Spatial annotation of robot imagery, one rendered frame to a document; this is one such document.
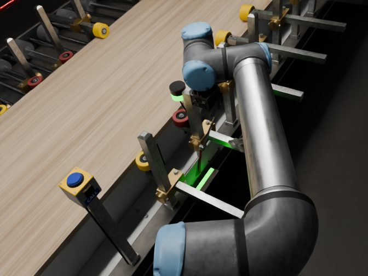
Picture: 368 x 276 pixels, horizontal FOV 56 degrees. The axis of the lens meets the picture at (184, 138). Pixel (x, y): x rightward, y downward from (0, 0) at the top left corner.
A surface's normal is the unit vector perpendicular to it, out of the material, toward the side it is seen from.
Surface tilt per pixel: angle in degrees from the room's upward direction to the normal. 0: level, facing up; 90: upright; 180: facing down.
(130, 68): 0
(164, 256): 13
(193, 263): 24
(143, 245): 0
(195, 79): 90
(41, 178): 0
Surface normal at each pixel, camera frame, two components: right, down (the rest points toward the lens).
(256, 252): -0.04, -0.39
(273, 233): -0.03, -0.60
